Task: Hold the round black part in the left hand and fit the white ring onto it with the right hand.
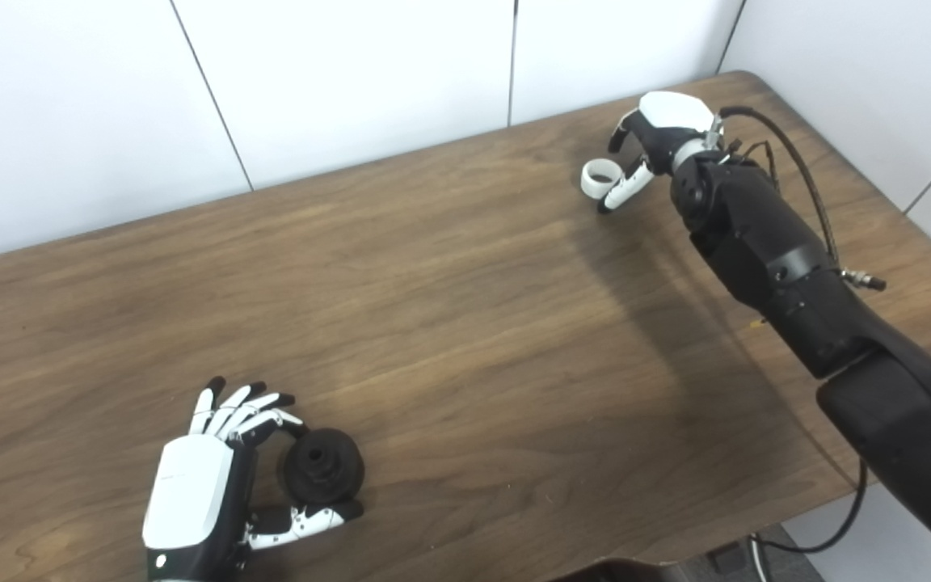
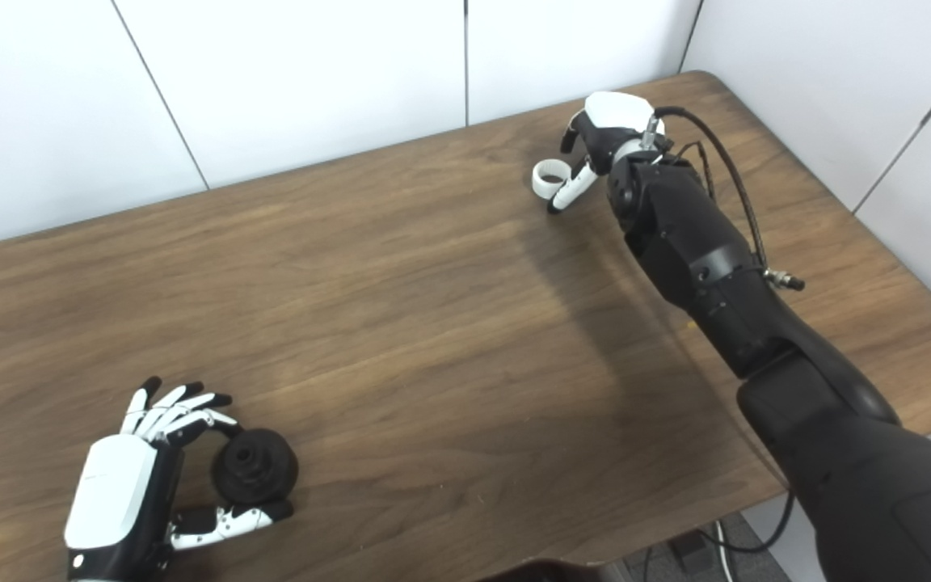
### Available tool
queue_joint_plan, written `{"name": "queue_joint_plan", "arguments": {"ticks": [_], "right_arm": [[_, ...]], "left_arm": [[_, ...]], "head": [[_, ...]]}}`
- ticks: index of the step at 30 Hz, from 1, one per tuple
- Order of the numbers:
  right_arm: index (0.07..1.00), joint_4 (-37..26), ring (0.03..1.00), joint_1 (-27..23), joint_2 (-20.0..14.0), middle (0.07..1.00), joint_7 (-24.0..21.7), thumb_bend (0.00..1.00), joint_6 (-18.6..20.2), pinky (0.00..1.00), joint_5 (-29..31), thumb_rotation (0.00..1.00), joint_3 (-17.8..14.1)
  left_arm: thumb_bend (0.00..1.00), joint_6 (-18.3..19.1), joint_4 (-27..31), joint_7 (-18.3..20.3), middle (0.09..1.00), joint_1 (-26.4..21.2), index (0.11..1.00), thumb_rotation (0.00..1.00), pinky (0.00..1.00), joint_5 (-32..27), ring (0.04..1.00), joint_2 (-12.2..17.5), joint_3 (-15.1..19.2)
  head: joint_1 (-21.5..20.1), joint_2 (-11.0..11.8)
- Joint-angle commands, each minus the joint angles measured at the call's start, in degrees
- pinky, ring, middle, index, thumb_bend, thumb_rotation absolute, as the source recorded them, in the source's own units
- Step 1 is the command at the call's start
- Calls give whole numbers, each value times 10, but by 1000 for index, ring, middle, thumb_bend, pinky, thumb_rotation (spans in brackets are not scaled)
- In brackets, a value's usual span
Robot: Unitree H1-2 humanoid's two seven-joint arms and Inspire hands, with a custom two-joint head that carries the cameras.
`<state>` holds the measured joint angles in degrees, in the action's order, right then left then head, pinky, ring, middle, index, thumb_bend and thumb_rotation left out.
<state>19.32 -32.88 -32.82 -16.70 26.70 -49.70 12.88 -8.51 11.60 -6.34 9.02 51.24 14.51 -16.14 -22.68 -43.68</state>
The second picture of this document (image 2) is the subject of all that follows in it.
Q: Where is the round black part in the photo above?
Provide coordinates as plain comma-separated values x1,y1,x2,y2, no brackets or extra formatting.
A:
213,428,300,505

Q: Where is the black robot torso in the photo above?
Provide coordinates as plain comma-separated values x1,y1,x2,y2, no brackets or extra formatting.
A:
474,558,605,582

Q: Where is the white floor cable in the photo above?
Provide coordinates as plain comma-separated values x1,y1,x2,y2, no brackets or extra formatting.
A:
711,521,735,582

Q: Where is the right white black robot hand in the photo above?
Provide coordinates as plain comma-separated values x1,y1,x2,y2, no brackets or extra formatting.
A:
547,91,668,215

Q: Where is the white ring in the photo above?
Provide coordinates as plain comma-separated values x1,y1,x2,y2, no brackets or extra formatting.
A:
532,159,573,201

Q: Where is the right arm thin black wire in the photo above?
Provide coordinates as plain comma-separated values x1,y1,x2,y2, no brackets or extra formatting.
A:
674,141,718,205

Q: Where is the black floor box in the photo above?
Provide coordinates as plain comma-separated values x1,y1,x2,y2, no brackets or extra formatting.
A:
668,529,710,571

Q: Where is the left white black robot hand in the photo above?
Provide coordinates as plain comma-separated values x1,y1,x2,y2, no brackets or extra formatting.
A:
64,376,295,582

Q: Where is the black floor cable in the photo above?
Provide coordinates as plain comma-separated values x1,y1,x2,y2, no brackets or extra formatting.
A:
700,489,798,555

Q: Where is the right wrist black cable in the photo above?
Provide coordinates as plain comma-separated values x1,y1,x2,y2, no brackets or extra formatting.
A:
643,105,806,292

